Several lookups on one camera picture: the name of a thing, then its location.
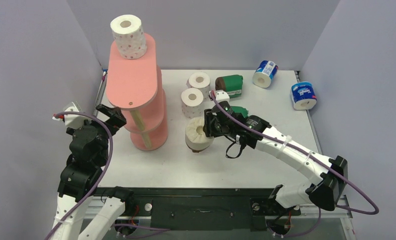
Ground cream brown paper roll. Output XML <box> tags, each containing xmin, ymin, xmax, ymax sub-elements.
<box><xmin>185</xmin><ymin>116</ymin><xmax>214</xmax><ymax>153</ymax></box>

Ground white dotted toilet roll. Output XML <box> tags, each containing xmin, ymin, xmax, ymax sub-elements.
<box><xmin>181</xmin><ymin>88</ymin><xmax>204</xmax><ymax>119</ymax></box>
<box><xmin>186</xmin><ymin>71</ymin><xmax>211</xmax><ymax>100</ymax></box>
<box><xmin>110</xmin><ymin>14</ymin><xmax>147</xmax><ymax>60</ymax></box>

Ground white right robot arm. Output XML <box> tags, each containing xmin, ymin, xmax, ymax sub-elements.
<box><xmin>203</xmin><ymin>107</ymin><xmax>347</xmax><ymax>214</ymax></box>

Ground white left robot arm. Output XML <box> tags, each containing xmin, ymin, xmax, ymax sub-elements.
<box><xmin>45</xmin><ymin>104</ymin><xmax>135</xmax><ymax>240</ymax></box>

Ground pink three-tier wooden shelf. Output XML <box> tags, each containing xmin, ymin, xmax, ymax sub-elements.
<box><xmin>105</xmin><ymin>33</ymin><xmax>168</xmax><ymax>151</ymax></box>

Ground green brown wrapped roll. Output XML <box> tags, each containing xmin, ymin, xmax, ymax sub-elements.
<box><xmin>231</xmin><ymin>106</ymin><xmax>249</xmax><ymax>118</ymax></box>
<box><xmin>215</xmin><ymin>74</ymin><xmax>243</xmax><ymax>98</ymax></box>

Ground blue white packaged roll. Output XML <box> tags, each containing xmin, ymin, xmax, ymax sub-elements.
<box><xmin>252</xmin><ymin>60</ymin><xmax>279</xmax><ymax>89</ymax></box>

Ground blue Tempo packaged roll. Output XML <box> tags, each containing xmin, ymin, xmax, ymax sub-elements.
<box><xmin>290</xmin><ymin>81</ymin><xmax>317</xmax><ymax>111</ymax></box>

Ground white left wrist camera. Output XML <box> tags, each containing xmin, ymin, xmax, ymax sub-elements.
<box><xmin>51</xmin><ymin>101</ymin><xmax>86</xmax><ymax>129</ymax></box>

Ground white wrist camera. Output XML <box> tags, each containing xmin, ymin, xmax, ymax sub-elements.
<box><xmin>209</xmin><ymin>90</ymin><xmax>230</xmax><ymax>103</ymax></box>
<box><xmin>51</xmin><ymin>101</ymin><xmax>86</xmax><ymax>129</ymax></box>

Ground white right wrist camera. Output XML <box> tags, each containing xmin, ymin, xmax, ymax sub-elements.
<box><xmin>209</xmin><ymin>90</ymin><xmax>230</xmax><ymax>103</ymax></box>

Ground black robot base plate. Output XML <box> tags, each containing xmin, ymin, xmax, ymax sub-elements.
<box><xmin>95</xmin><ymin>187</ymin><xmax>301</xmax><ymax>233</ymax></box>

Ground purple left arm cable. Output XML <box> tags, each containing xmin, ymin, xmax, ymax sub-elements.
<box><xmin>43</xmin><ymin>111</ymin><xmax>170</xmax><ymax>240</ymax></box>

